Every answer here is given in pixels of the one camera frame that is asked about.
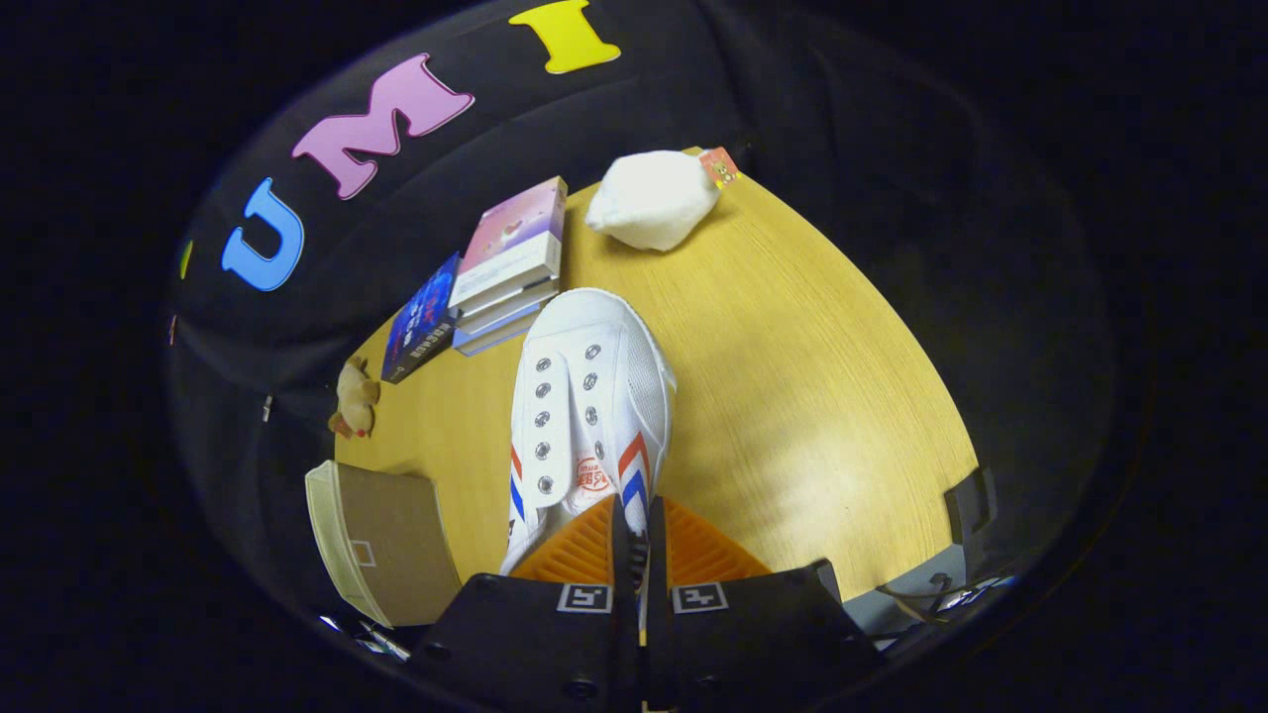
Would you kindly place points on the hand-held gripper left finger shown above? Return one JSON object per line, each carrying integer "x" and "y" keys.
{"x": 624, "y": 555}

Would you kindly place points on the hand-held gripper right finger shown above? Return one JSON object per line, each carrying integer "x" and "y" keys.
{"x": 657, "y": 555}

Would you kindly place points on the white canvas shoe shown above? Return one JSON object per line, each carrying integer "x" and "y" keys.
{"x": 584, "y": 396}

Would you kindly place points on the brown fabric storage box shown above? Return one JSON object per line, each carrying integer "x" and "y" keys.
{"x": 396, "y": 555}

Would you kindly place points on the light blue cover book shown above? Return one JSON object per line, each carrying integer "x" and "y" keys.
{"x": 493, "y": 338}

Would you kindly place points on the dark blue book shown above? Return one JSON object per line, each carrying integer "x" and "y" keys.
{"x": 421, "y": 322}

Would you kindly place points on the tan plush dog toy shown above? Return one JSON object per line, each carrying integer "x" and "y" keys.
{"x": 355, "y": 401}

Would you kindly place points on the pink cover book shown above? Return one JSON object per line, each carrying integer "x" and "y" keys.
{"x": 515, "y": 233}

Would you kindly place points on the white plush toy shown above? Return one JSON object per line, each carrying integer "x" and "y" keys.
{"x": 654, "y": 198}

